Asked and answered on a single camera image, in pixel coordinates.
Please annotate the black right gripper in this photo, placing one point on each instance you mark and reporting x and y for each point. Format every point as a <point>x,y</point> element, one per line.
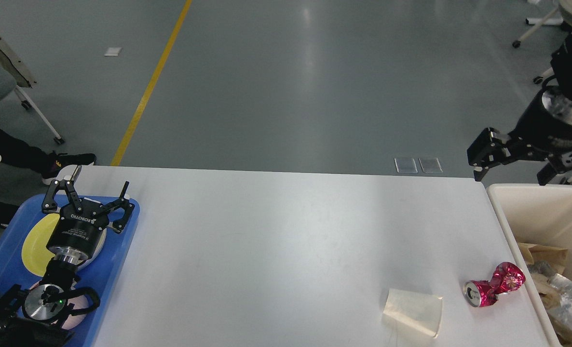
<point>545,126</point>

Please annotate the person in black clothes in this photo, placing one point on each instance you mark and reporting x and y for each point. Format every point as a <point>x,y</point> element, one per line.
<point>18,153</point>

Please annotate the brown paper bag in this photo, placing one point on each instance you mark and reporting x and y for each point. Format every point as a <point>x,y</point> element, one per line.
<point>556,257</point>

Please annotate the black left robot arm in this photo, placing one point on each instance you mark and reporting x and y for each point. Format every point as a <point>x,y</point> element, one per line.
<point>60,258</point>

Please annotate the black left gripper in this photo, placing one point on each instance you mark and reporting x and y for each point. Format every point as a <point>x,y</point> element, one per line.
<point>80,232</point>

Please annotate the yellow plastic plate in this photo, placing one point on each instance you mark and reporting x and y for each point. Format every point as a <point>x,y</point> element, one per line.
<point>34,254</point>

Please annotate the foil tray with paper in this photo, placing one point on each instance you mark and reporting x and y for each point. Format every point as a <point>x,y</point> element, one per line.
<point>555,292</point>

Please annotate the blue plastic tray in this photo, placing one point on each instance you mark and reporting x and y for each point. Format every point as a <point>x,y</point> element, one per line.
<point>101,274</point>

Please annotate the white chair base right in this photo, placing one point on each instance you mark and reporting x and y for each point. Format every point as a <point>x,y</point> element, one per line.
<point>541,24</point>

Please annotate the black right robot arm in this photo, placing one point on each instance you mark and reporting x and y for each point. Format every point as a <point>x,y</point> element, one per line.
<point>543,131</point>

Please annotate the clear floor plate right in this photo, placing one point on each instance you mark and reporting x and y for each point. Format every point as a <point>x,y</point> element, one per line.
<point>431,165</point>

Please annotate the white paper napkin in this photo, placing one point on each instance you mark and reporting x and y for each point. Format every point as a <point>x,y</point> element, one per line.
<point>421,312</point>

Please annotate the clear floor plate left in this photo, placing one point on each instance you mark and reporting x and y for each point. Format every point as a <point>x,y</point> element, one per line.
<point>406,165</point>

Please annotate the red object under arm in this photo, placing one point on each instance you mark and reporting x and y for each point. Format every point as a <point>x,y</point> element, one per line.
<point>506,278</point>

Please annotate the clear floor plate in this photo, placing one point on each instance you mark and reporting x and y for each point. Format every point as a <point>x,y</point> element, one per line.
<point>406,165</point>
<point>431,165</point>

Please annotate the beige plastic bin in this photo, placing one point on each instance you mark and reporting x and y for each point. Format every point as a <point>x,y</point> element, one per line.
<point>539,215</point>

